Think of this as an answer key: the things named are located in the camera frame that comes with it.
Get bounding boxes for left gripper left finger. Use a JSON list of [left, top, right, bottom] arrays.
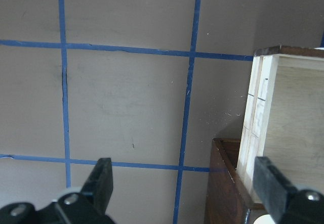
[[80, 158, 113, 214]]

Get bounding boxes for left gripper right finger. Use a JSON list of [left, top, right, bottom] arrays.
[[253, 156, 298, 220]]

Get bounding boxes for dark brown wooden cabinet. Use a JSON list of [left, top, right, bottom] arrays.
[[204, 138, 267, 224]]

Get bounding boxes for open wooden drawer white handle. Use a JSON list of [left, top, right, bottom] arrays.
[[237, 46, 323, 202]]

